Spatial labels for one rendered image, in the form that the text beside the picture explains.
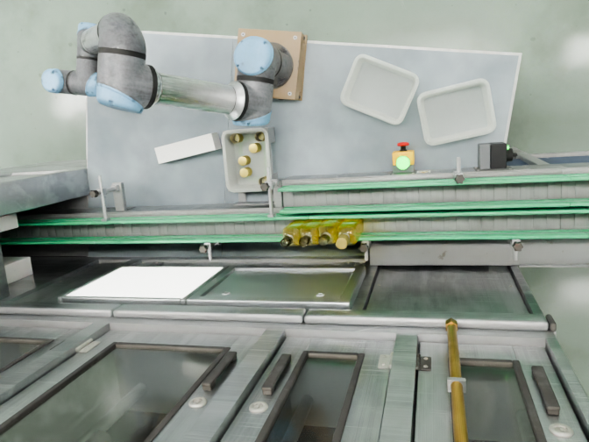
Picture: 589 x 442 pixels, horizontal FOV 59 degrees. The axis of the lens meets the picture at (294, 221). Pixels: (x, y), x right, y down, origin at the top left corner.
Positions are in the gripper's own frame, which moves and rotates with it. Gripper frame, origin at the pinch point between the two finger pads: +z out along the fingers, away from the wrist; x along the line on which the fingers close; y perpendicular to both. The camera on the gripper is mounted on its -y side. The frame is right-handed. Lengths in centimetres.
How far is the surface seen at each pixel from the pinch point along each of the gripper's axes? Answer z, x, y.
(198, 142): -0.4, 17.8, -33.0
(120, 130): 5.2, 17.0, 3.3
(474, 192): -6, 23, -131
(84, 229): -8, 56, 10
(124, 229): -8, 53, -7
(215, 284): -37, 57, -58
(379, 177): -7, 22, -101
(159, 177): 5.4, 33.8, -14.3
